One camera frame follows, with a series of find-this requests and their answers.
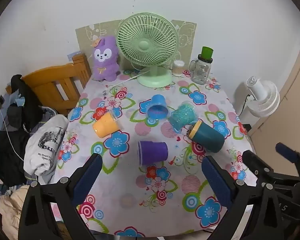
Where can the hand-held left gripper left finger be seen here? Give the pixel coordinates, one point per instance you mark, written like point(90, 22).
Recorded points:
point(87, 177)

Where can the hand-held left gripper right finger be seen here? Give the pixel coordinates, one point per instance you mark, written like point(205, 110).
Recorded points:
point(216, 182)

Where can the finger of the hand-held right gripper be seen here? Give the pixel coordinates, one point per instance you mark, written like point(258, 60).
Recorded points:
point(287, 152)
point(256, 163)

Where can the purple cup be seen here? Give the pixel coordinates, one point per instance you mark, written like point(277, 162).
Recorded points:
point(153, 152)

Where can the teal cup with yellow rim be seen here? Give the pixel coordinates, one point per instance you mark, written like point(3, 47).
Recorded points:
point(210, 137)

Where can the orange cup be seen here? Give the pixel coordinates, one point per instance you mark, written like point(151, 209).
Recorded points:
point(105, 127)

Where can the clear cup with teal pattern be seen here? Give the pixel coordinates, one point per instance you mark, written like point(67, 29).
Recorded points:
point(182, 117)

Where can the blue cup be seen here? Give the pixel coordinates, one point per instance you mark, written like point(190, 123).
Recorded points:
point(157, 102)

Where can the floral tablecloth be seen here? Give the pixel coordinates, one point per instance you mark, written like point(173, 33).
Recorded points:
point(130, 197)

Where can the white printed t-shirt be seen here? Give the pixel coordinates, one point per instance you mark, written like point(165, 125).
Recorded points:
point(47, 135)

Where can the white floor fan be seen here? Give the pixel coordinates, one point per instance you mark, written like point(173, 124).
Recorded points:
point(262, 97)

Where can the beige cabinet panel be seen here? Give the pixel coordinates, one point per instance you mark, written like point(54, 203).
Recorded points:
point(295, 92)

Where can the beige cloth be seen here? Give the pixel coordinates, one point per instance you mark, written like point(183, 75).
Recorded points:
point(10, 205)

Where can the pile of clothes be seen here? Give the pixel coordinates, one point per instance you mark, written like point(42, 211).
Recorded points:
point(25, 100)

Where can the wooden headboard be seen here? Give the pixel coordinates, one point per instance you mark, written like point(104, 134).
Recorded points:
point(47, 80)

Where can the glass jar with green lid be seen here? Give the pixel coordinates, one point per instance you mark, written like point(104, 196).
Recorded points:
point(201, 72)

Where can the cotton swab container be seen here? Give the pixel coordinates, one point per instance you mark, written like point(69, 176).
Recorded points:
point(178, 68)

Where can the blue paper sheet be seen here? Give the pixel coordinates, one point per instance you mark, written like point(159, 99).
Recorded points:
point(74, 55)

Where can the purple plush toy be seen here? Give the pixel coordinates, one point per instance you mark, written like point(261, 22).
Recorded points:
point(105, 55)

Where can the green table fan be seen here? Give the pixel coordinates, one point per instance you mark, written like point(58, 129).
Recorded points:
point(143, 45)

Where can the wall socket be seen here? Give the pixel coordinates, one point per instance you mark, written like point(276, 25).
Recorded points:
point(0, 100)

